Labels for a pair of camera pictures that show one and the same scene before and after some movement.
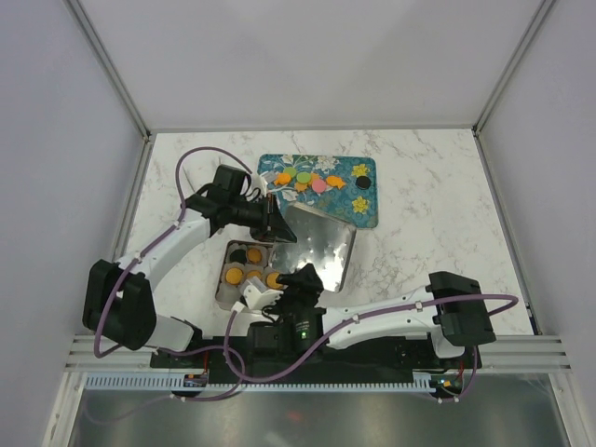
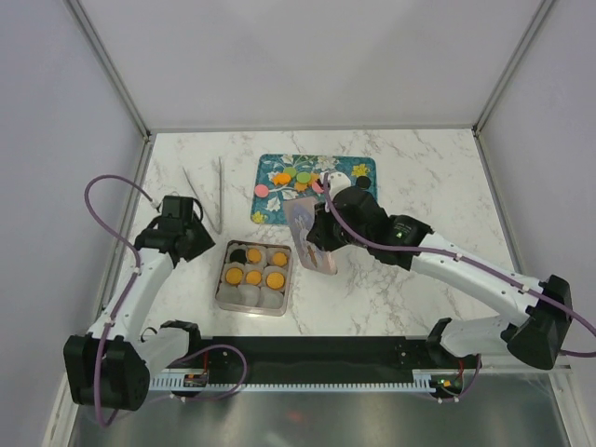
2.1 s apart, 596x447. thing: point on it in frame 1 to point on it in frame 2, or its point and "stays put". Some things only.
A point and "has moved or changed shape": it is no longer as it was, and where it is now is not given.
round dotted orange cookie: (271, 280) stays put
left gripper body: (262, 218) to (198, 238)
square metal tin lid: (321, 240) has moved or changed shape
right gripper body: (292, 302) to (331, 235)
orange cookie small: (254, 255) stays put
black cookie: (238, 255) stays put
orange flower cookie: (283, 179) stays put
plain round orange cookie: (253, 273) stays put
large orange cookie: (234, 276) stays put
